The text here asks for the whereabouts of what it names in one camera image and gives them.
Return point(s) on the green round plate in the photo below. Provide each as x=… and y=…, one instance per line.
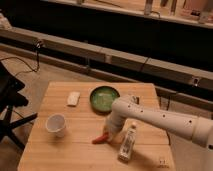
x=102, y=97

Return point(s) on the small black rectangular object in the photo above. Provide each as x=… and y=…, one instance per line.
x=135, y=99

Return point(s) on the black chair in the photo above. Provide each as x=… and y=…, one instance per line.
x=10, y=98

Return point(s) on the white paper cup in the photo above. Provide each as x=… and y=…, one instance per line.
x=56, y=124

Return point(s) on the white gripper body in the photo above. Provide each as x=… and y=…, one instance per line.
x=112, y=132

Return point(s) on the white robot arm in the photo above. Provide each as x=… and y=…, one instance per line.
x=197, y=129

